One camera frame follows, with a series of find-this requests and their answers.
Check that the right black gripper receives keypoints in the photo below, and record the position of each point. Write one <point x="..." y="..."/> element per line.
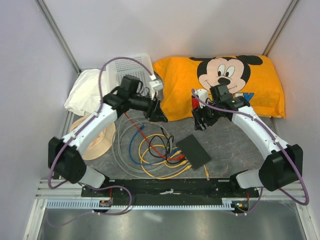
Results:
<point x="198" y="113"/>

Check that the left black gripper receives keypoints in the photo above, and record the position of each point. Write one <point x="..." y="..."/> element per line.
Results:
<point x="153" y="106"/>

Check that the black network switch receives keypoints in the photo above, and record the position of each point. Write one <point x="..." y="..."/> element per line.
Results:
<point x="193" y="152"/>

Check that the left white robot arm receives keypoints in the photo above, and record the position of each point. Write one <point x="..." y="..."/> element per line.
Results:
<point x="65" y="154"/>

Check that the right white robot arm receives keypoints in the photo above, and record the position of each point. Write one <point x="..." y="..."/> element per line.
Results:
<point x="282" y="162"/>

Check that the white plastic basket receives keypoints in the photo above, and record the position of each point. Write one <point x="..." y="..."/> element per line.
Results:
<point x="137" y="65"/>

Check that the orange Mickey pillow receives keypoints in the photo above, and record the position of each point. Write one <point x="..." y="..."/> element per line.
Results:
<point x="253" y="77"/>

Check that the beige hat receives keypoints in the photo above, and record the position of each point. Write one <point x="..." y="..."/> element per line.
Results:
<point x="95" y="139"/>

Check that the white cloth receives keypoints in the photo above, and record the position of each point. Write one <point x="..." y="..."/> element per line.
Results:
<point x="84" y="96"/>

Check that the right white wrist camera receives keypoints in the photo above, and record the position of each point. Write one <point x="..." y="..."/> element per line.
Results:
<point x="202" y="94"/>

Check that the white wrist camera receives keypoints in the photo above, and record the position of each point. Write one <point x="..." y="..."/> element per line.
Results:
<point x="202" y="94"/>
<point x="156" y="83"/>

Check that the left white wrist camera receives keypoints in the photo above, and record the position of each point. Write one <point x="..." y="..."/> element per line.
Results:
<point x="156" y="83"/>

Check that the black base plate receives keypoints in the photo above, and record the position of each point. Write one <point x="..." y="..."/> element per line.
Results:
<point x="182" y="191"/>

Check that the aluminium rail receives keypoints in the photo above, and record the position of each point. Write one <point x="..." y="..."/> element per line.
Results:
<point x="73" y="191"/>

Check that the slotted cable duct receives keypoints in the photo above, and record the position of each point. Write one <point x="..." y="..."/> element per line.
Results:
<point x="90" y="204"/>

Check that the right aluminium frame post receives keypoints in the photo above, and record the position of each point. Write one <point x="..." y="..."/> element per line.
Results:
<point x="293" y="4"/>

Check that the aluminium frame post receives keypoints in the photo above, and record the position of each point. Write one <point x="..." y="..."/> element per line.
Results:
<point x="293" y="4"/>
<point x="58" y="34"/>

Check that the left aluminium frame post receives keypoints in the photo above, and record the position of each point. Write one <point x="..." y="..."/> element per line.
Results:
<point x="58" y="34"/>

